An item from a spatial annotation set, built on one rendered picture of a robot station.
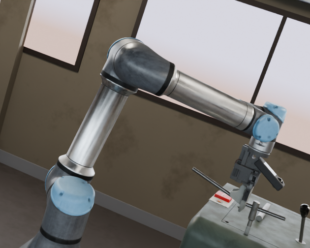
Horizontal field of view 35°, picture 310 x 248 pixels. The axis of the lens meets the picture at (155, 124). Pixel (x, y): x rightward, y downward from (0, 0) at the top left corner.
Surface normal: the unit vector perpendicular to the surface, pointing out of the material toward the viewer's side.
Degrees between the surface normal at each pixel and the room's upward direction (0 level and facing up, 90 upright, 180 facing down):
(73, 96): 90
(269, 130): 90
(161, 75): 79
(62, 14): 90
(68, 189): 7
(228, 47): 90
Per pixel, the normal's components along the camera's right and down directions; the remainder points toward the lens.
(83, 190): 0.35, -0.88
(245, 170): -0.35, 0.08
